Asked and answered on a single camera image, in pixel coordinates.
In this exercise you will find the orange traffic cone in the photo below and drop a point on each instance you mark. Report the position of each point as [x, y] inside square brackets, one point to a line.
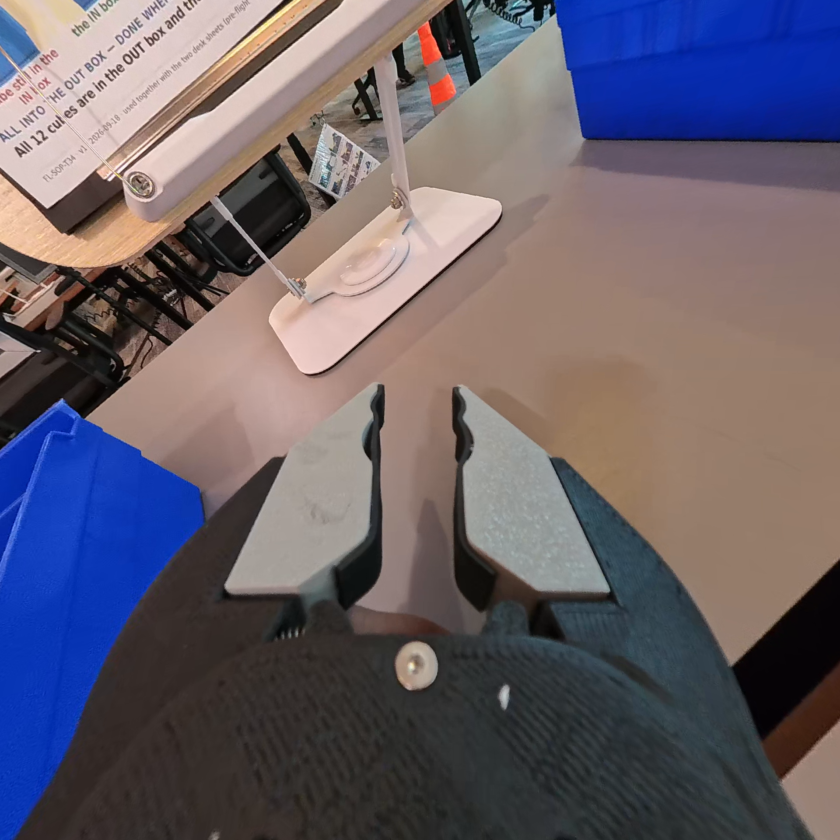
[441, 85]

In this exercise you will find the white document stand wooden board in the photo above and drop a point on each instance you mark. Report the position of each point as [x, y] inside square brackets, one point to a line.
[367, 315]

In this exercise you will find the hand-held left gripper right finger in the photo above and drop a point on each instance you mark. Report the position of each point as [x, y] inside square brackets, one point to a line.
[525, 525]

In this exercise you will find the printed picture sheet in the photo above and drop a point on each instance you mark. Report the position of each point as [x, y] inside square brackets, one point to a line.
[341, 161]

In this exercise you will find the printed instruction sheet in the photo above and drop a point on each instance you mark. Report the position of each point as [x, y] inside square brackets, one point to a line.
[98, 98]

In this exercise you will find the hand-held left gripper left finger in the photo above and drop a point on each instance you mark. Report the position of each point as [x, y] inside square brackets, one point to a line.
[308, 518]

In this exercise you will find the black office chair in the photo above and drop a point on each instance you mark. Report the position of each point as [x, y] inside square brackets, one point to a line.
[262, 197]
[79, 348]

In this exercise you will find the blue plastic bin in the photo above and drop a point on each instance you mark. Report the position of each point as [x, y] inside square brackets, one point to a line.
[79, 558]
[689, 65]

